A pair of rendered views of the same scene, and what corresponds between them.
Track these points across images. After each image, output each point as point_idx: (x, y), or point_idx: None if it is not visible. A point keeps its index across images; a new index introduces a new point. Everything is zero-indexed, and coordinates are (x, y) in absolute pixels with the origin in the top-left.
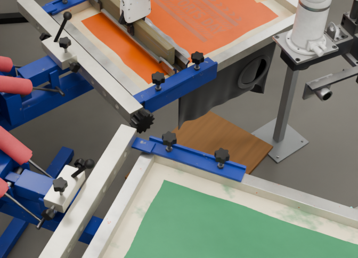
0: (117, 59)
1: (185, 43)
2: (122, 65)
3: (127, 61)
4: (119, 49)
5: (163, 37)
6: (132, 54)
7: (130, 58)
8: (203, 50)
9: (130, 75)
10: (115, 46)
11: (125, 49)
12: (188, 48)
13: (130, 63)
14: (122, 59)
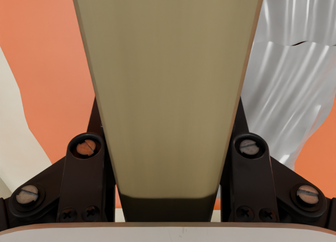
0: (0, 96)
1: (326, 161)
2: (15, 128)
3: (45, 123)
4: (38, 42)
5: (303, 106)
6: (90, 105)
7: (68, 116)
8: (330, 198)
9: (29, 172)
10: (20, 3)
11: (76, 61)
12: (305, 178)
13: (57, 137)
14: (28, 108)
